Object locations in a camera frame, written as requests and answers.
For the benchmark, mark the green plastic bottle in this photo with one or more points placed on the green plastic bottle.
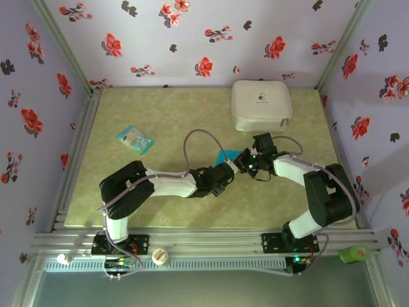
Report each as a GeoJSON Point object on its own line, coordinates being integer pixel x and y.
{"type": "Point", "coordinates": [354, 254]}

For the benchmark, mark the long aluminium frame rail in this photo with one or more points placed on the long aluminium frame rail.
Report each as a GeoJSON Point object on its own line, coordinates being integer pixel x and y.
{"type": "Point", "coordinates": [204, 238]}

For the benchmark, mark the teal cloth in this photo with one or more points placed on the teal cloth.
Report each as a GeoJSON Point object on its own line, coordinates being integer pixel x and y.
{"type": "Point", "coordinates": [228, 154]}

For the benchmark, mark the white zippered pouch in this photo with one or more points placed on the white zippered pouch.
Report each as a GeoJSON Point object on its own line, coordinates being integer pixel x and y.
{"type": "Point", "coordinates": [261, 105]}

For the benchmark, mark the small white knob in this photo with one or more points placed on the small white knob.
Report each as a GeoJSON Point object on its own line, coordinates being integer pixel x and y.
{"type": "Point", "coordinates": [63, 259]}

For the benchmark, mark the aluminium corner post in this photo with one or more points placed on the aluminium corner post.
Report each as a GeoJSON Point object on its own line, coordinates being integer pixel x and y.
{"type": "Point", "coordinates": [343, 44]}
{"type": "Point", "coordinates": [64, 48]}

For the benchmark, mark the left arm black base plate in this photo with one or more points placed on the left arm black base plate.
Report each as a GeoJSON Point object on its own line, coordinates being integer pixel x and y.
{"type": "Point", "coordinates": [140, 244]}

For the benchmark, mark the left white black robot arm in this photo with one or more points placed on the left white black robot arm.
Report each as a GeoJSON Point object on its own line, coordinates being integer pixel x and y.
{"type": "Point", "coordinates": [128, 192]}

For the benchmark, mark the light blue snack packet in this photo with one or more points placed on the light blue snack packet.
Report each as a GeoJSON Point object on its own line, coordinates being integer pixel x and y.
{"type": "Point", "coordinates": [134, 139]}

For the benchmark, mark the white round cap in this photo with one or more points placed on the white round cap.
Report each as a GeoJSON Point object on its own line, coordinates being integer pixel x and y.
{"type": "Point", "coordinates": [160, 256]}

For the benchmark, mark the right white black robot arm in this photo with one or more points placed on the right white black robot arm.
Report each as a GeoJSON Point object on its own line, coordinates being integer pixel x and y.
{"type": "Point", "coordinates": [332, 198]}

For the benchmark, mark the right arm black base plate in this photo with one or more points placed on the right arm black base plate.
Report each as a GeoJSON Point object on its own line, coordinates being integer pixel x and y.
{"type": "Point", "coordinates": [271, 243]}

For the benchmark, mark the aluminium side rail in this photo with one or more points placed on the aluminium side rail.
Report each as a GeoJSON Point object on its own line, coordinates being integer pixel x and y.
{"type": "Point", "coordinates": [75, 144]}

